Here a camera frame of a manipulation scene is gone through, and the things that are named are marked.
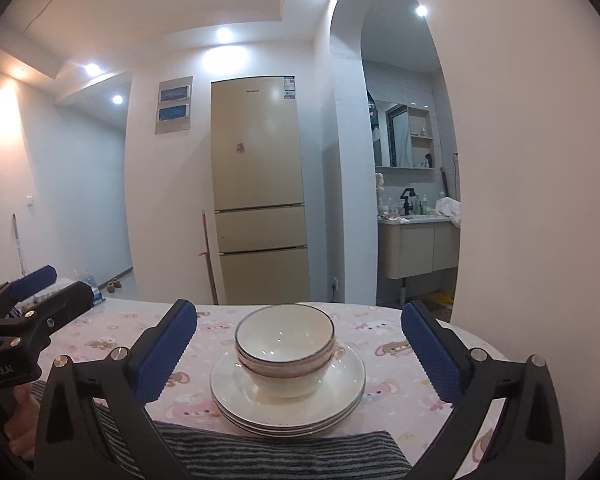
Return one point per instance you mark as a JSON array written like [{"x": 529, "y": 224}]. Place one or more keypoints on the grey striped cloth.
[{"x": 280, "y": 455}]

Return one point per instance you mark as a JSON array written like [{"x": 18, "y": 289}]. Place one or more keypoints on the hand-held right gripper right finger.
[{"x": 432, "y": 360}]

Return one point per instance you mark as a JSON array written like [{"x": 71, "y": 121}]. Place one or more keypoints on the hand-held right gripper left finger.
[{"x": 165, "y": 355}]

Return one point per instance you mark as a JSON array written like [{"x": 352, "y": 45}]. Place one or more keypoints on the beige plush toy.
[{"x": 380, "y": 190}]

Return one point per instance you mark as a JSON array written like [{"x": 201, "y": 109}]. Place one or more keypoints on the pink printed tablecloth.
[{"x": 380, "y": 330}]

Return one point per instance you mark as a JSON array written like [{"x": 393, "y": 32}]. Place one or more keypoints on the black faucet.
[{"x": 407, "y": 200}]

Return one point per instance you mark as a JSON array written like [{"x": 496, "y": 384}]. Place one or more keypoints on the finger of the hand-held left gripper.
[
  {"x": 35, "y": 280},
  {"x": 65, "y": 302}
]

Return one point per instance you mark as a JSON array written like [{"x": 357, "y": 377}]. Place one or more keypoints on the beige vanity cabinet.
[{"x": 415, "y": 247}]

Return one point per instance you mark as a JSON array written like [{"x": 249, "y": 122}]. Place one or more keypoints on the grey wall panel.
[{"x": 174, "y": 105}]

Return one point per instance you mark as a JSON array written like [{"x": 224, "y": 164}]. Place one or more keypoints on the blue bottle pack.
[{"x": 91, "y": 291}]

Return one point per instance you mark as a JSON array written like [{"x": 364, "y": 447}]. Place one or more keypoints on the person's left hand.
[{"x": 22, "y": 425}]

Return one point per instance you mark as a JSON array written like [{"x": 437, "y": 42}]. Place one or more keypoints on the white towel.
[{"x": 450, "y": 210}]

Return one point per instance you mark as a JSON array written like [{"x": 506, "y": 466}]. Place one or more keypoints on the ceiling spotlight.
[
  {"x": 421, "y": 10},
  {"x": 92, "y": 68},
  {"x": 116, "y": 100},
  {"x": 224, "y": 35}
]

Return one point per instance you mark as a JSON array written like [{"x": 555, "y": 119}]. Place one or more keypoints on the mirror cabinet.
[{"x": 405, "y": 135}]

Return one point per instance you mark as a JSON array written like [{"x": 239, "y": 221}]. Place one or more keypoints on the white black-rimmed bowl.
[{"x": 280, "y": 330}]

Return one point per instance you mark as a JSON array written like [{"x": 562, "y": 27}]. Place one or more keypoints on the wooden stick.
[{"x": 209, "y": 265}]

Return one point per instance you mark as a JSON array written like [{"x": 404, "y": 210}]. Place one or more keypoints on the brown slippers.
[{"x": 113, "y": 286}]

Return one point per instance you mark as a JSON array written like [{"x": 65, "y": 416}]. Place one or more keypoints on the beige refrigerator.
[{"x": 260, "y": 160}]

